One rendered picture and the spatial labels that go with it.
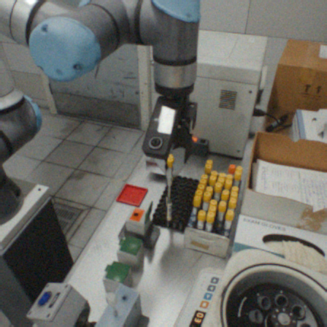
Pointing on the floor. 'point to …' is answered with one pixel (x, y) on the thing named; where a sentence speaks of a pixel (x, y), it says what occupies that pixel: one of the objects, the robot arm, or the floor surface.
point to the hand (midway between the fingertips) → (169, 173)
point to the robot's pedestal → (32, 263)
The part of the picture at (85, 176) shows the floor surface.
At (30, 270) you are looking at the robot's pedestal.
